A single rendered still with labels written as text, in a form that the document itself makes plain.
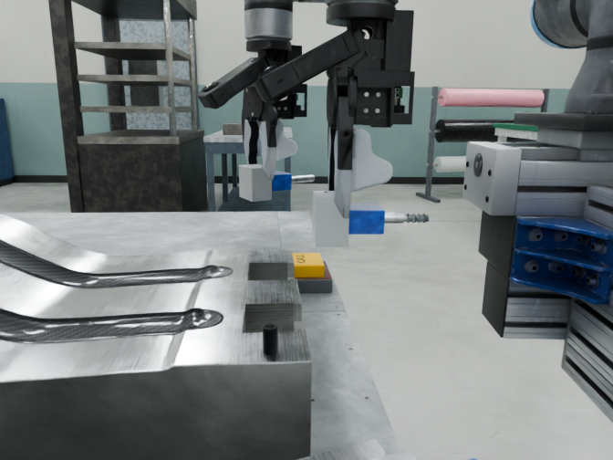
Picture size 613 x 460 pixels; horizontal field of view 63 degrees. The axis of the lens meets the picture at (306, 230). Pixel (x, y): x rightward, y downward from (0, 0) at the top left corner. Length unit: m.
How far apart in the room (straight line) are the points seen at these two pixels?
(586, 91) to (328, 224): 0.42
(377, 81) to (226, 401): 0.33
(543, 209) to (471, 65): 6.57
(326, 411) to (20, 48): 7.38
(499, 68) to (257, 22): 6.69
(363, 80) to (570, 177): 0.34
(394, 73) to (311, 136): 6.34
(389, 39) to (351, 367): 0.33
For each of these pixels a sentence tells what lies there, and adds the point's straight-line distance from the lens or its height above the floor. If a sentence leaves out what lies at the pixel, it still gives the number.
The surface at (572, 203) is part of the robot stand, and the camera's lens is 0.75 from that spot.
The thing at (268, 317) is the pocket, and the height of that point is 0.88.
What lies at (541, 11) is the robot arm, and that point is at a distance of 0.96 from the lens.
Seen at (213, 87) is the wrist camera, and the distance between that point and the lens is 0.78.
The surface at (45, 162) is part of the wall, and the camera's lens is 7.61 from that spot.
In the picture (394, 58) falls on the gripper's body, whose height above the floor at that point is 1.09.
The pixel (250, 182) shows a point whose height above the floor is 0.93.
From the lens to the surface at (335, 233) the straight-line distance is 0.54.
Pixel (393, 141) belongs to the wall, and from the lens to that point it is 7.00.
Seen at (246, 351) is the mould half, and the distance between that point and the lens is 0.34.
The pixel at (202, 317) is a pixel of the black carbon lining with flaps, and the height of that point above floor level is 0.89.
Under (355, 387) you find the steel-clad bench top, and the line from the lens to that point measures 0.47.
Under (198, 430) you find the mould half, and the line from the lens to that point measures 0.35.
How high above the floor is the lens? 1.05
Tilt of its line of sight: 14 degrees down
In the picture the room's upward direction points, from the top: 1 degrees clockwise
